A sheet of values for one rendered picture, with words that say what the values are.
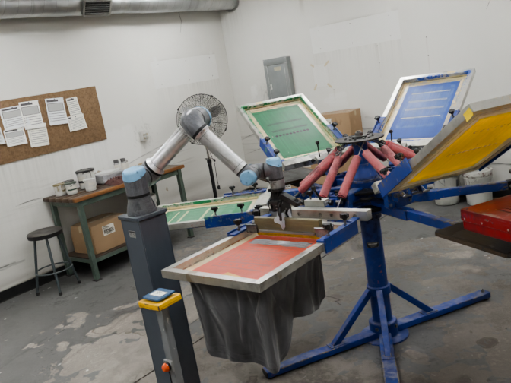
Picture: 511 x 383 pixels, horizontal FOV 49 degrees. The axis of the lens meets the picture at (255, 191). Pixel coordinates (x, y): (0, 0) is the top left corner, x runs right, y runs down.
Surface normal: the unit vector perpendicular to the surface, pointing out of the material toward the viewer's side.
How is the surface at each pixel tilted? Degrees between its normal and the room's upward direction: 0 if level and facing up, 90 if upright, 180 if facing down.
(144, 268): 90
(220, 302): 92
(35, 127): 87
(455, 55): 90
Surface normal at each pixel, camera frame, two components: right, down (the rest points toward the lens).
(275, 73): -0.62, 0.26
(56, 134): 0.77, 0.00
